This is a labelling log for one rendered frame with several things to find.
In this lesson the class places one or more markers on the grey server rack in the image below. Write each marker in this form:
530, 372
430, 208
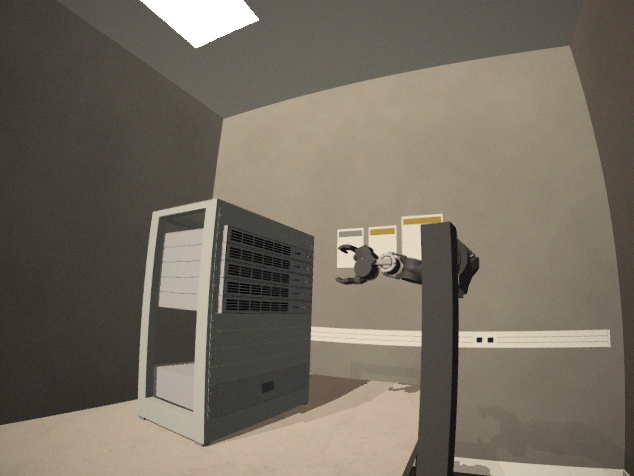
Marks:
250, 366

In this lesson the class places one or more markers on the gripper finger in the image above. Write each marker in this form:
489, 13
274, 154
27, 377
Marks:
355, 280
345, 247

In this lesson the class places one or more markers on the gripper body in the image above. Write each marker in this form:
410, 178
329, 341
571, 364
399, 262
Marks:
367, 261

